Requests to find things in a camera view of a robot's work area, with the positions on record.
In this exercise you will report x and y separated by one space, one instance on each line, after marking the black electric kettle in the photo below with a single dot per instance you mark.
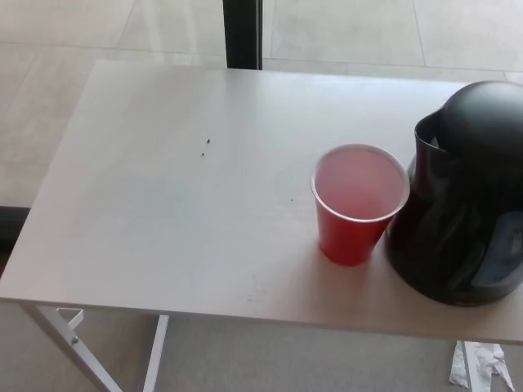
445 212

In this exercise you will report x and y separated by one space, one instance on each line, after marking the red plastic cup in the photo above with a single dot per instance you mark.
347 241

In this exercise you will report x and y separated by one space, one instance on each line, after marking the crumpled white paper tissue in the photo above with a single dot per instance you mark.
494 359

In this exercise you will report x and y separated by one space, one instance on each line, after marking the black vertical window post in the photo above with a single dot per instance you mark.
242 32

